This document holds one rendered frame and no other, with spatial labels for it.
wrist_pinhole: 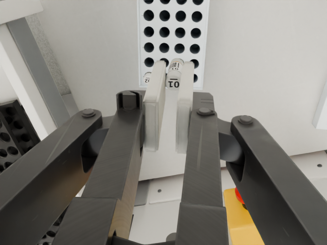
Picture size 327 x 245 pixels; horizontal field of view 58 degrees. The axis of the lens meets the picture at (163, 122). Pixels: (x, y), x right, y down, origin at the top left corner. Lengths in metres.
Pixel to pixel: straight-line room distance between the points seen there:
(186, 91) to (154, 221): 0.34
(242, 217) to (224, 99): 0.17
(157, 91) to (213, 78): 0.28
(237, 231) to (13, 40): 0.32
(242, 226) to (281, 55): 0.23
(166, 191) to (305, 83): 0.27
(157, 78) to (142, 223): 0.34
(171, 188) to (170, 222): 0.08
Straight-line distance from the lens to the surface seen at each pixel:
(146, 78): 0.38
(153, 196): 0.52
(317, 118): 0.47
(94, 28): 0.43
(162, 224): 0.46
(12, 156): 0.38
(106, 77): 0.44
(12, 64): 0.33
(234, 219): 0.38
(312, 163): 0.53
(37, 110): 0.34
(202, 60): 0.38
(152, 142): 0.15
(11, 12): 0.32
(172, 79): 0.20
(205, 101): 0.16
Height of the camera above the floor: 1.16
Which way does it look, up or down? 62 degrees down
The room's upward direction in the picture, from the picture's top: 170 degrees counter-clockwise
